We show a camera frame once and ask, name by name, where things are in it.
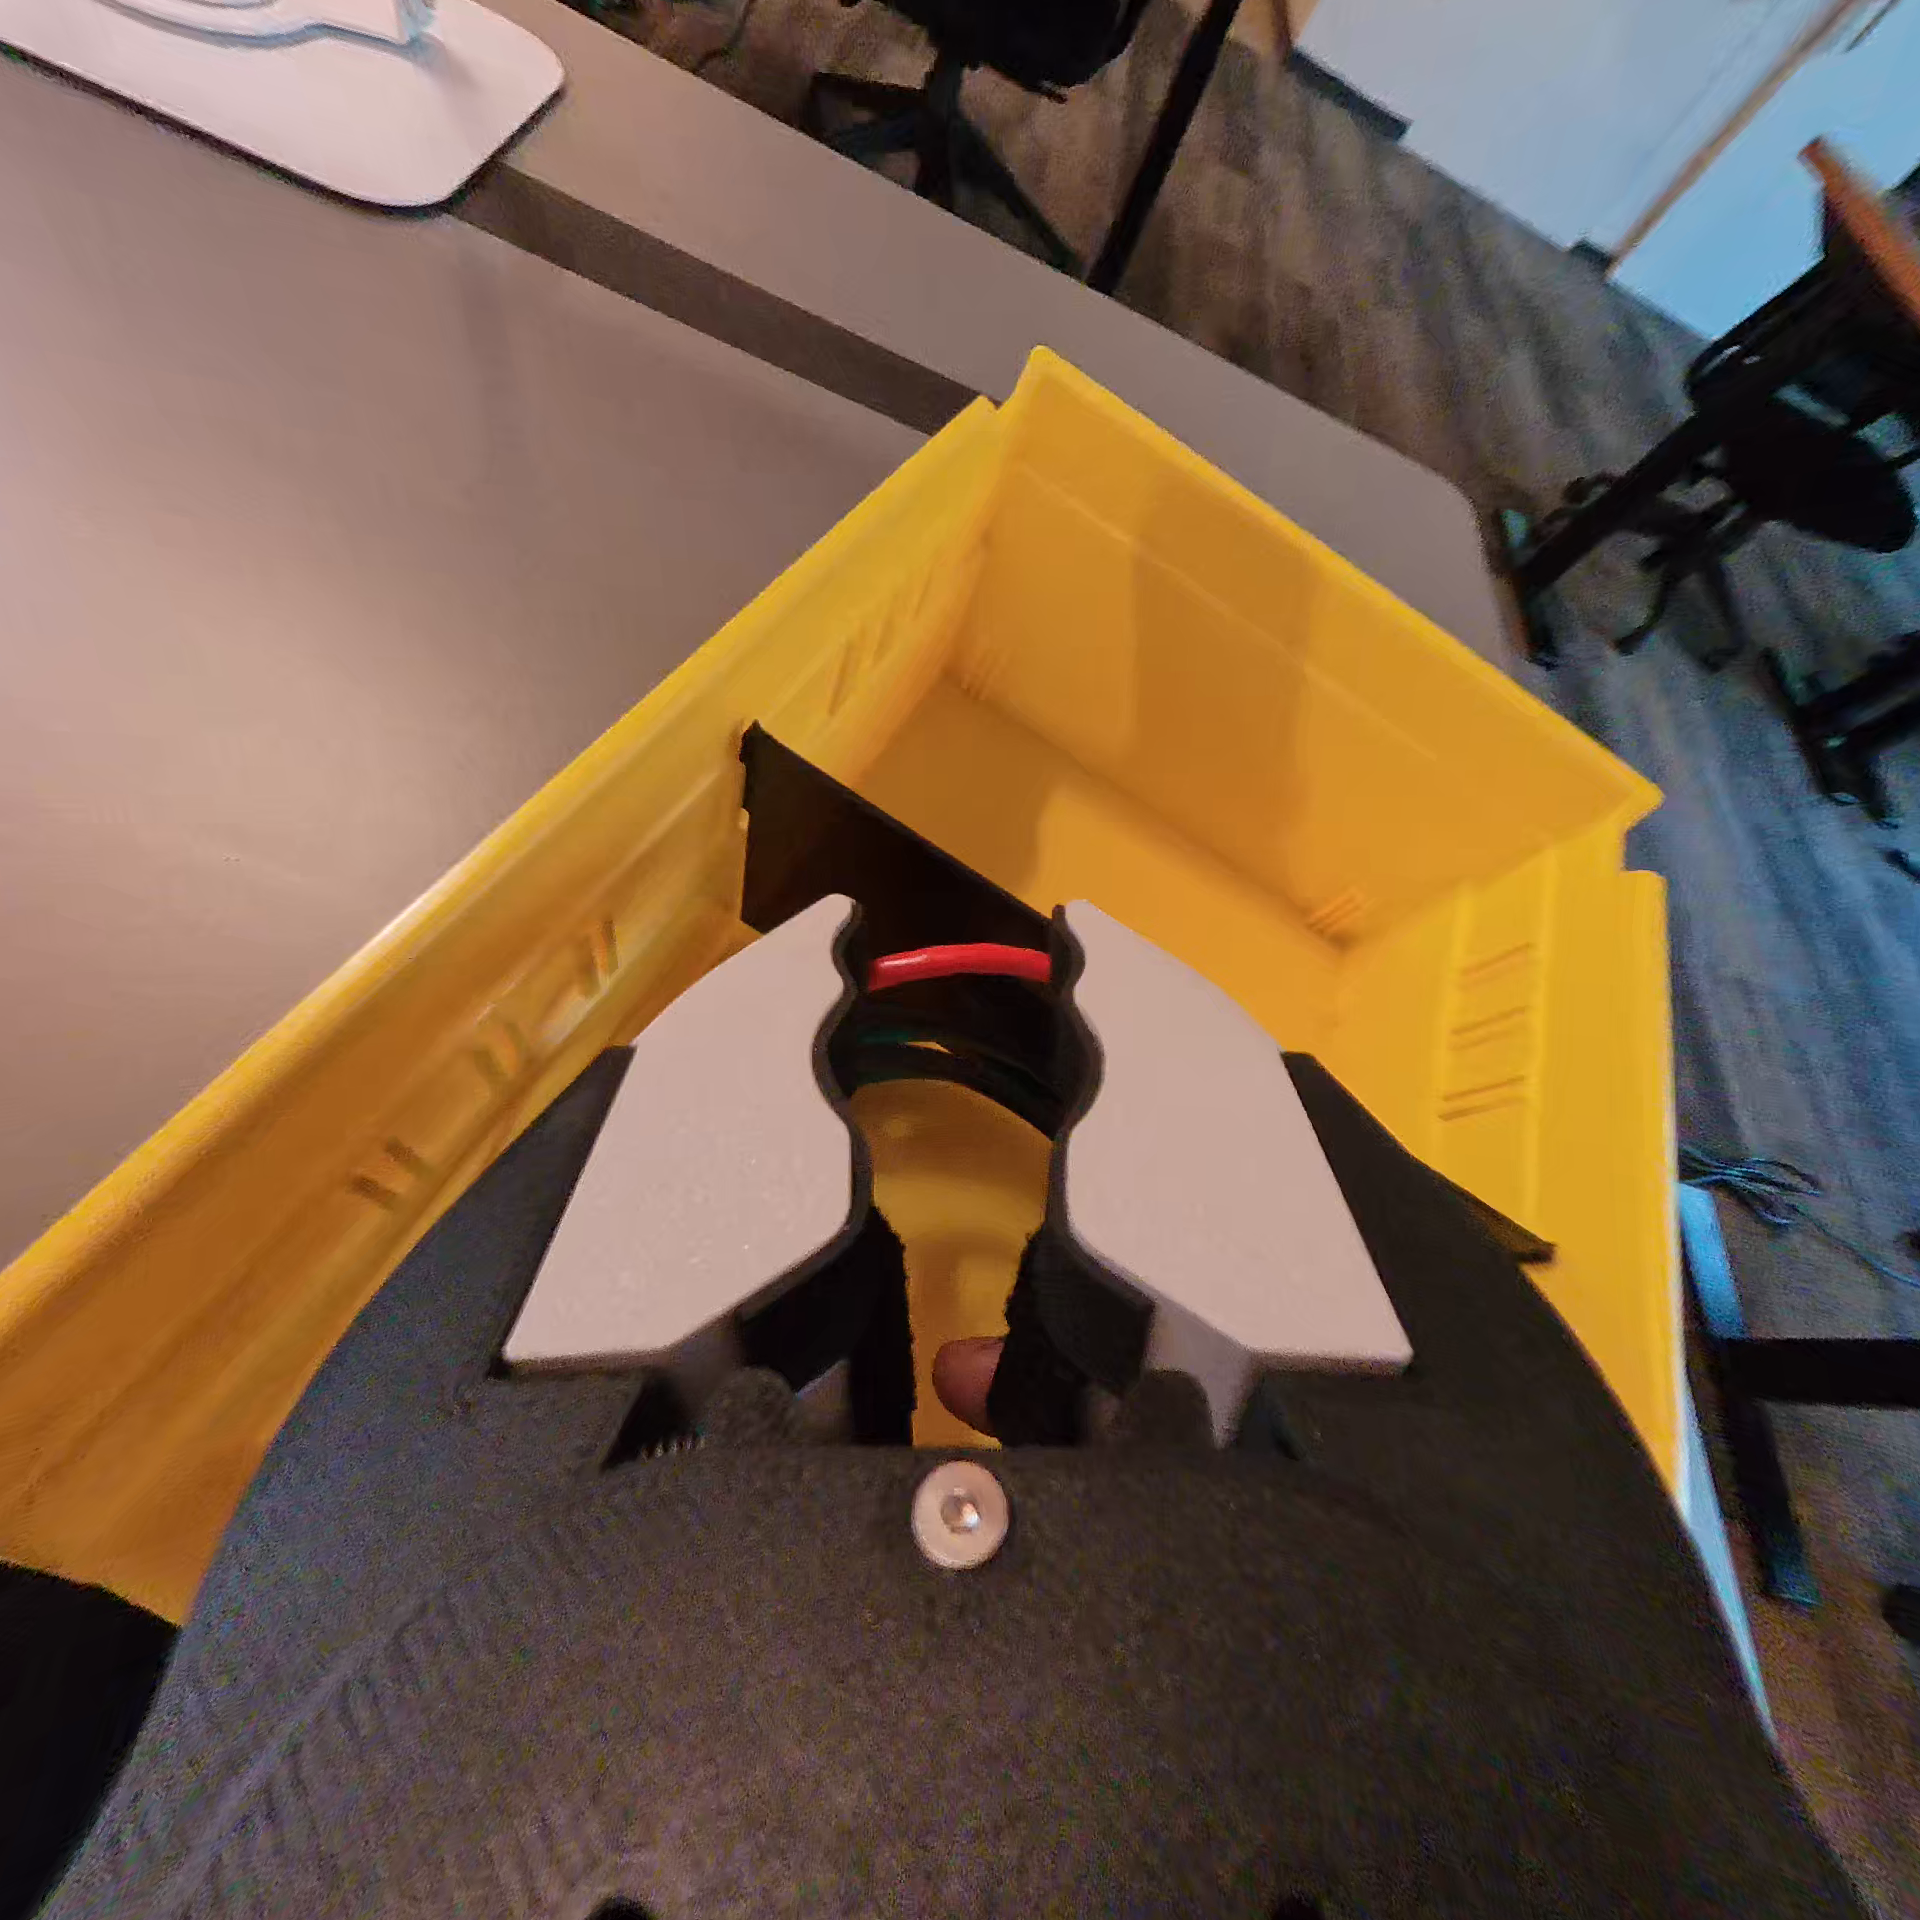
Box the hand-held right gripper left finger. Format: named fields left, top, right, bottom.
left=499, top=894, right=878, bottom=1390

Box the red ethernet cable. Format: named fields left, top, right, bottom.
left=865, top=940, right=1057, bottom=989

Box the black ethernet cable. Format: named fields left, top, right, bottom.
left=832, top=1031, right=1078, bottom=1144

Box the yellow plastic bin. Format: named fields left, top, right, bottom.
left=0, top=344, right=1675, bottom=1625

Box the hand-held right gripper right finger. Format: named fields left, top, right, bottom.
left=1048, top=895, right=1418, bottom=1445

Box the black office chair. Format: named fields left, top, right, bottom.
left=809, top=0, right=1145, bottom=260

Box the person's right hand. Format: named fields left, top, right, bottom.
left=931, top=1337, right=1008, bottom=1445

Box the grey desk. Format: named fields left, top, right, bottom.
left=0, top=0, right=1520, bottom=1264

